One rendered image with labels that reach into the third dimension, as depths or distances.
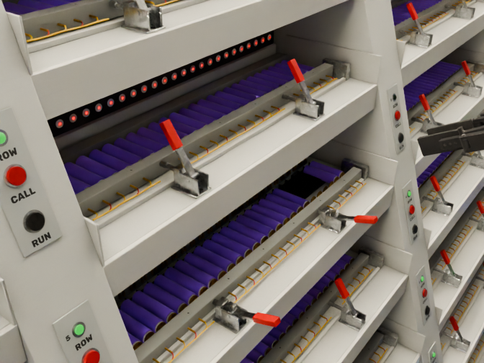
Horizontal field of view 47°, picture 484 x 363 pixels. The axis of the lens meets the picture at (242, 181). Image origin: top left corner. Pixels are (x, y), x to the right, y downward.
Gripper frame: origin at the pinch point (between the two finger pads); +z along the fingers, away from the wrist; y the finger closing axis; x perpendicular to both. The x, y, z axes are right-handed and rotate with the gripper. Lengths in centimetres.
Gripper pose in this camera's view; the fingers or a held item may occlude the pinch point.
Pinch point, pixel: (446, 137)
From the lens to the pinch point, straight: 90.1
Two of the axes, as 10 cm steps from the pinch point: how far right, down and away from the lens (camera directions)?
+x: 3.9, 9.0, 2.0
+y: -6.1, 4.1, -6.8
